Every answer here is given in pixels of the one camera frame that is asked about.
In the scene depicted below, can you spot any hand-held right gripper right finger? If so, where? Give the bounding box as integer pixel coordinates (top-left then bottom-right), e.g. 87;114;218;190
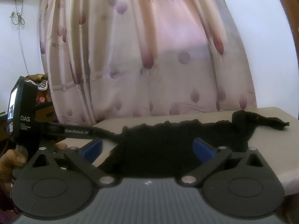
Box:
180;138;268;186

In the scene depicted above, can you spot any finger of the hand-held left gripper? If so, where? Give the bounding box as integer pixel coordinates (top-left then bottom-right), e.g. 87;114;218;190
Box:
35;122;121;143

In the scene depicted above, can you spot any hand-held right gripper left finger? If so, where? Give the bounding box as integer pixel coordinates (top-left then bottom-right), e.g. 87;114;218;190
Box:
30;138;116;186

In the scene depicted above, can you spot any black knitted garment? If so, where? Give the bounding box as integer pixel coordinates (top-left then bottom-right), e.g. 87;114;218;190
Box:
97;110;290;178

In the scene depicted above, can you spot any pile of clothes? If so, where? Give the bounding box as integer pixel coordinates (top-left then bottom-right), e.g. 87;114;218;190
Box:
25;74;49;91

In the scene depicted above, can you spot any person's left hand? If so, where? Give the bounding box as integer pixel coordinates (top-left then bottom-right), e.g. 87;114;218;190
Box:
0;149;27;192

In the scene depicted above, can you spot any brown wooden cabinet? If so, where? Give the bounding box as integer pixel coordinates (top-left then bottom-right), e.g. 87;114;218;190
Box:
34;101;59;124

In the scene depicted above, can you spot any beige woven table cover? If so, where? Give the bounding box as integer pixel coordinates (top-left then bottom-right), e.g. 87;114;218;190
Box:
56;107;299;196

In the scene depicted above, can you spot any pink leaf-print curtain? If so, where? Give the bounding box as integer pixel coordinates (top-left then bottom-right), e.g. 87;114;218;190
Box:
38;0;257;125

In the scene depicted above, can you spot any wall power cable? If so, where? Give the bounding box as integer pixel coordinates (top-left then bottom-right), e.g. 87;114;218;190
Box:
9;0;32;75

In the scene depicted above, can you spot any brown wooden post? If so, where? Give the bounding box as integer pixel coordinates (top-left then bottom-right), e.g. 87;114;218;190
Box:
278;0;299;119

